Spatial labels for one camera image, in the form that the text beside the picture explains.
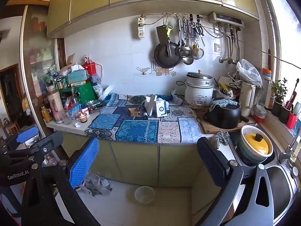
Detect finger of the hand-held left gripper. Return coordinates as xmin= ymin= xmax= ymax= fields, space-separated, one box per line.
xmin=0 ymin=126 xmax=39 ymax=147
xmin=5 ymin=131 xmax=64 ymax=164

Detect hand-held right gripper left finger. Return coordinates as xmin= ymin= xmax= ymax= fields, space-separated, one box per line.
xmin=21 ymin=138 xmax=101 ymax=226

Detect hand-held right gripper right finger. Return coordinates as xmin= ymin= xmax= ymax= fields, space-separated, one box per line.
xmin=197 ymin=137 xmax=276 ymax=226

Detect translucent white plastic bin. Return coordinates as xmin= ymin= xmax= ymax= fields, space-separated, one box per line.
xmin=135 ymin=186 xmax=155 ymax=204

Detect white cardboard box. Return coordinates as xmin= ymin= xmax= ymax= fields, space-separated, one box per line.
xmin=147 ymin=94 xmax=168 ymax=118

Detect wooden stool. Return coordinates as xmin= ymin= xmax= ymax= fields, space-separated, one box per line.
xmin=1 ymin=121 xmax=20 ymax=137

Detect clear crumpled plastic bag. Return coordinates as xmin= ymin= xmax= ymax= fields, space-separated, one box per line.
xmin=79 ymin=173 xmax=113 ymax=196

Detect grey rag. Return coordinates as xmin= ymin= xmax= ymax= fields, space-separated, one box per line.
xmin=210 ymin=131 xmax=230 ymax=150

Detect amber glass bottle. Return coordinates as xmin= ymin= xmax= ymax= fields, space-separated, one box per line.
xmin=41 ymin=105 xmax=52 ymax=123

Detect green colander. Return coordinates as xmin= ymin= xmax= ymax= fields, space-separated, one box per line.
xmin=236 ymin=134 xmax=274 ymax=166

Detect wooden cutting board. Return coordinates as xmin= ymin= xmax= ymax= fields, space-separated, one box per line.
xmin=193 ymin=109 xmax=250 ymax=134

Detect pink thermos flask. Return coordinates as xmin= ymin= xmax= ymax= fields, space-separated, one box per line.
xmin=47 ymin=85 xmax=65 ymax=124

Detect black cooking pot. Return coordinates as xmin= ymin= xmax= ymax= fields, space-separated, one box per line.
xmin=203 ymin=98 xmax=242 ymax=129

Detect grey knitted cloth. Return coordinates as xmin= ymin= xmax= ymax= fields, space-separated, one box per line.
xmin=209 ymin=98 xmax=239 ymax=111

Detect green metal tin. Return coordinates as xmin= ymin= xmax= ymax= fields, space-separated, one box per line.
xmin=59 ymin=81 xmax=98 ymax=102

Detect blue patterned mat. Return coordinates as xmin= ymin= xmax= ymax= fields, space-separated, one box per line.
xmin=85 ymin=92 xmax=215 ymax=144

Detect stack of small bowls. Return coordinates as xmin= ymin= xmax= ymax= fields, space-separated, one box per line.
xmin=253 ymin=105 xmax=268 ymax=123

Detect utensil drying rack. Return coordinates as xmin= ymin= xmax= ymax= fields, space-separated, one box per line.
xmin=214 ymin=76 xmax=241 ymax=99

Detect steel sink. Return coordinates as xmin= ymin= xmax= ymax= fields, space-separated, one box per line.
xmin=254 ymin=122 xmax=301 ymax=217

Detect white rice cooker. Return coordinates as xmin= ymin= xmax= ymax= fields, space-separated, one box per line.
xmin=185 ymin=70 xmax=214 ymax=106

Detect metal faucet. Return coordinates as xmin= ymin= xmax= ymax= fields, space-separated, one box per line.
xmin=279 ymin=129 xmax=301 ymax=164

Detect white electric kettle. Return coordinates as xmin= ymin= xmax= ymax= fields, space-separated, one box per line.
xmin=240 ymin=81 xmax=256 ymax=117

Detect teal box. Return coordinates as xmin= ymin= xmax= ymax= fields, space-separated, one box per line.
xmin=68 ymin=69 xmax=90 ymax=86

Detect glass sliding door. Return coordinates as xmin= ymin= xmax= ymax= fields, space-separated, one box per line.
xmin=20 ymin=5 xmax=67 ymax=128

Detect red box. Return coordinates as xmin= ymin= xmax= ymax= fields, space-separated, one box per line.
xmin=82 ymin=61 xmax=97 ymax=77

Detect black cup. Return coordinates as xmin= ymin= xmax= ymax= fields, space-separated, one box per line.
xmin=279 ymin=106 xmax=292 ymax=124

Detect potted green plant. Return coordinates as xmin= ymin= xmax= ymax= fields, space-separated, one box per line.
xmin=270 ymin=78 xmax=288 ymax=117

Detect red cup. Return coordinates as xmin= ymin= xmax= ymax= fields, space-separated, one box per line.
xmin=287 ymin=112 xmax=300 ymax=129

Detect white bottle with orange cap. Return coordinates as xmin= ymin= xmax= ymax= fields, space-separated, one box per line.
xmin=262 ymin=68 xmax=272 ymax=109

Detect white plastic bag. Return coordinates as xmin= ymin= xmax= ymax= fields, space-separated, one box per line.
xmin=236 ymin=59 xmax=263 ymax=89

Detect mesh strainer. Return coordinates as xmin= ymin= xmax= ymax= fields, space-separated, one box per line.
xmin=192 ymin=47 xmax=204 ymax=60

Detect steel slotted ladle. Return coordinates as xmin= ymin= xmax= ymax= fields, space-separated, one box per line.
xmin=177 ymin=16 xmax=190 ymax=57

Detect black wok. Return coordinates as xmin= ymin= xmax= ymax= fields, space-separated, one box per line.
xmin=154 ymin=42 xmax=183 ymax=68

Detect metal water pipes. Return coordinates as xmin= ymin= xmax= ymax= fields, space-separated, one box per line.
xmin=219 ymin=26 xmax=241 ymax=64

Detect steel cleaver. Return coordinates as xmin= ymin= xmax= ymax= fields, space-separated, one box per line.
xmin=156 ymin=25 xmax=173 ymax=57

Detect white water heater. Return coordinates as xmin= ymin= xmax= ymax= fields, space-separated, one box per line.
xmin=208 ymin=11 xmax=244 ymax=27

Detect white power strip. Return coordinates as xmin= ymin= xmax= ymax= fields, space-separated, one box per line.
xmin=138 ymin=16 xmax=145 ymax=39

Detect black-handled scissors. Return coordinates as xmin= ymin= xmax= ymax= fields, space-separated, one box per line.
xmin=194 ymin=23 xmax=206 ymax=47

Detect metal hanging rail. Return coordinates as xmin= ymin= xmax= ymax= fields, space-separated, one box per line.
xmin=141 ymin=12 xmax=206 ymax=20

